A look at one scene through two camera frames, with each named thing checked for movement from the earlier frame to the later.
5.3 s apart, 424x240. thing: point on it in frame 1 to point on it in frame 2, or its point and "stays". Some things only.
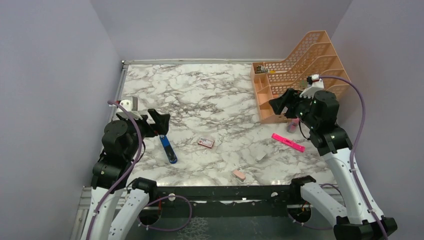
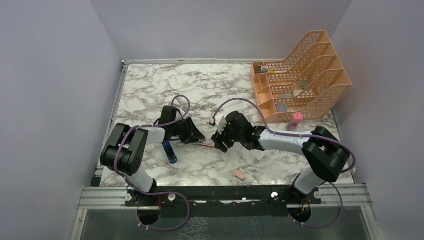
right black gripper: (289, 99) to (218, 139)
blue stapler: (172, 157) stays
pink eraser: (239, 174) stays
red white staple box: (206, 142) stays
